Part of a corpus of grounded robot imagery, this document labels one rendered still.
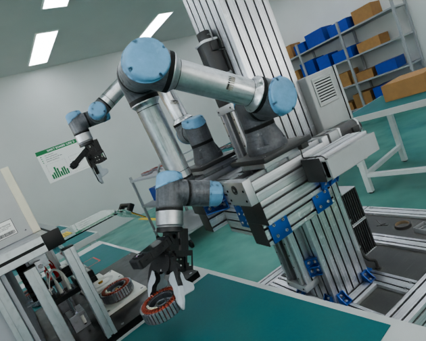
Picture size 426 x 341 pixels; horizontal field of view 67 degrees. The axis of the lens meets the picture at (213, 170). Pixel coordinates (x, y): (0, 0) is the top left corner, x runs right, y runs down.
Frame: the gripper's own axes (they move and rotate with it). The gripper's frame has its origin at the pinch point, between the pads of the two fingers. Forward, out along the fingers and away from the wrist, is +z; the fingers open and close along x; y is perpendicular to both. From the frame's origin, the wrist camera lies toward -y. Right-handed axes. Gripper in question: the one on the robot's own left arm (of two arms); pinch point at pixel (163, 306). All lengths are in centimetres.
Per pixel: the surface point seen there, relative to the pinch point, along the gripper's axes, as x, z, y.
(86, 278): 19.6, -7.4, -11.7
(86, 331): 33.5, 9.4, -4.3
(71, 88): 515, -325, 167
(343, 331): -41.1, 2.5, 11.7
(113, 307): 31.9, 3.4, 3.7
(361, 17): 83, -408, 505
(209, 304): -2.2, 1.2, 13.9
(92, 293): 20.4, -3.0, -9.2
